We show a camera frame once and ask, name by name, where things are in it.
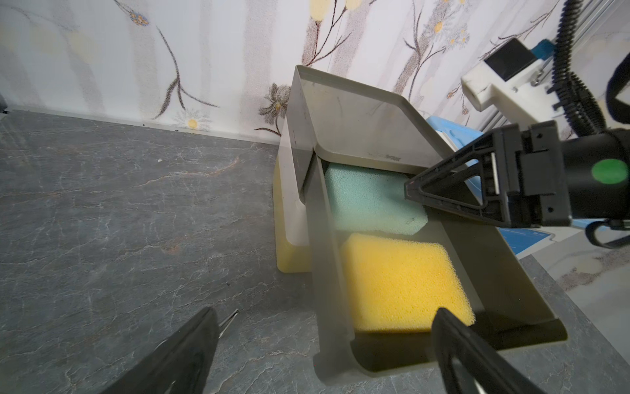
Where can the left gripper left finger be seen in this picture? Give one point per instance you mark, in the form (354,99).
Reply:
(179,365)

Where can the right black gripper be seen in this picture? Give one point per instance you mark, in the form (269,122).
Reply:
(529,179)

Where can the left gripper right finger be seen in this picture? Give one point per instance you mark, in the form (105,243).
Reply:
(468,364)

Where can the yellow sponge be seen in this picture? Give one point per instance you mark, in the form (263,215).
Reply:
(397,286)

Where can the olive top drawer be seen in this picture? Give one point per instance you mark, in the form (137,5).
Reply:
(511,314)

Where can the green sponge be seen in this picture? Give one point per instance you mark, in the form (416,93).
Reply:
(370,200)

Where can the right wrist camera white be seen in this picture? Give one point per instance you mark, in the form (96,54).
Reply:
(510,81)

